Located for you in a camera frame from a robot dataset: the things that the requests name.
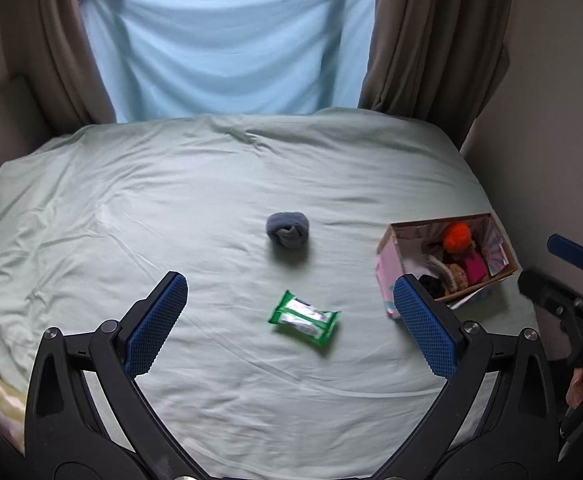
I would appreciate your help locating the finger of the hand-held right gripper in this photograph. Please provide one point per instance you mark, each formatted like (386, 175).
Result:
(569, 251)
(546, 290)

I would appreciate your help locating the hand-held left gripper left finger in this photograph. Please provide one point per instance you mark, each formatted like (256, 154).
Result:
(154, 330)

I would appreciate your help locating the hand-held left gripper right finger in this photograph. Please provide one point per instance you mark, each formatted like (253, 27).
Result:
(426, 330)

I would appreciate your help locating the black sock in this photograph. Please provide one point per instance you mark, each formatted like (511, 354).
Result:
(431, 286)

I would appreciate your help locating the beige knitted pompom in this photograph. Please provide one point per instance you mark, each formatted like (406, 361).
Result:
(455, 276)

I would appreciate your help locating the white cloth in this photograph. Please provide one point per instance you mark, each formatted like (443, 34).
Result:
(434, 265)

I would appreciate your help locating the cardboard box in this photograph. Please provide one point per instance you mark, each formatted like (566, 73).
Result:
(396, 260)

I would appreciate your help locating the pink pouch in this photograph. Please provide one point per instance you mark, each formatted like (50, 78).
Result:
(474, 266)

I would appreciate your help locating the orange plush ball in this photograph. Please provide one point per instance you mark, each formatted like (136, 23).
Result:
(457, 237)

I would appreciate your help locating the green wipes packet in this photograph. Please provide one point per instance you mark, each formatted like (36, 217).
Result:
(304, 318)

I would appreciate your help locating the grey sock ball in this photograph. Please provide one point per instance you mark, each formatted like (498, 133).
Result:
(286, 227)

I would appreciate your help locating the person's right hand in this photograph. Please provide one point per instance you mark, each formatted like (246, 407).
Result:
(576, 387)

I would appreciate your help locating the bed with pale green sheet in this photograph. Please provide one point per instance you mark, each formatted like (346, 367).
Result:
(171, 185)

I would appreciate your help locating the brown curtain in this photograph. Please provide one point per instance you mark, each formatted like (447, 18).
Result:
(56, 45)
(421, 45)

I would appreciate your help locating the beige padded headboard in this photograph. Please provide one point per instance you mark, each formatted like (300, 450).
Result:
(6, 120)

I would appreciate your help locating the hanging light blue sheet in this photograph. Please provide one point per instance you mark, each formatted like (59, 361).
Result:
(221, 40)

